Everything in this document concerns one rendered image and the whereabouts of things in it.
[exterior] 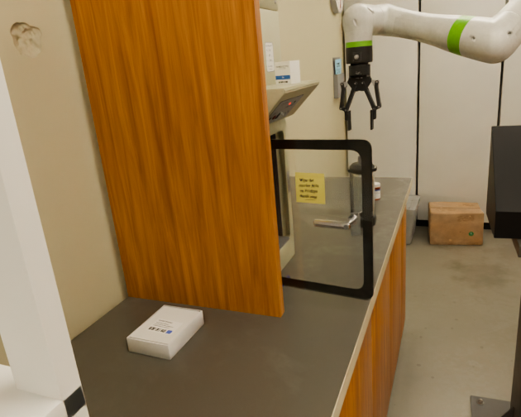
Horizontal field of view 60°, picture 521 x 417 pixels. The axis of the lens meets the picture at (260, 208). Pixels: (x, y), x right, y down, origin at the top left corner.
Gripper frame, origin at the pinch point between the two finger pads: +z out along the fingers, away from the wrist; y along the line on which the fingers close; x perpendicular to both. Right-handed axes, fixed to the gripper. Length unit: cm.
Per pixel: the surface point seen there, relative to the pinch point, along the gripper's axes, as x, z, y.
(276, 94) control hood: -65, -16, -7
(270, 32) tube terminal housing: -42, -32, -17
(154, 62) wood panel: -73, -26, -35
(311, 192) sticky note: -67, 7, 1
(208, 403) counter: -106, 40, -11
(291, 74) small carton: -48, -20, -9
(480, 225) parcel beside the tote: 212, 115, 53
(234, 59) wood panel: -73, -25, -13
